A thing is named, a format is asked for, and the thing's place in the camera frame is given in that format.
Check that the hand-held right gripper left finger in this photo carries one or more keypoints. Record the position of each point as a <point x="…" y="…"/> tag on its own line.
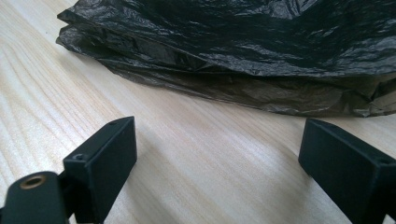
<point x="104" y="168"/>

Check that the black plastic trash bag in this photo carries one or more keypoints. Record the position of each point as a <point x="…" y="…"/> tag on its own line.
<point x="249" y="46"/>

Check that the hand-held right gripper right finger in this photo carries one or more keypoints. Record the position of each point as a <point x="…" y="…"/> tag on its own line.
<point x="348" y="161"/>

